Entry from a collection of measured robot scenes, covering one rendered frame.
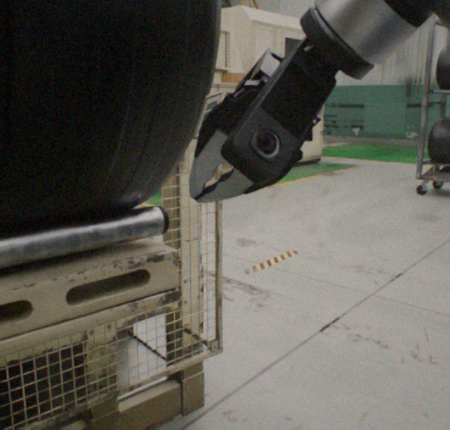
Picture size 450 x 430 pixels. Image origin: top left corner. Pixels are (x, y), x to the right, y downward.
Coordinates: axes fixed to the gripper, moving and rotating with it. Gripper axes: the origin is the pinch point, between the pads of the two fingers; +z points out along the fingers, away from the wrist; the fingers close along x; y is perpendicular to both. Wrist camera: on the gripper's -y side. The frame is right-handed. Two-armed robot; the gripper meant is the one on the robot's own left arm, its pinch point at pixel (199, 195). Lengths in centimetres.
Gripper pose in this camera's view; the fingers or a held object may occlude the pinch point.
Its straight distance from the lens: 48.7
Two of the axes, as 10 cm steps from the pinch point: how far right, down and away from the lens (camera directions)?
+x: -7.9, -5.8, -2.2
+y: 2.1, -5.8, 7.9
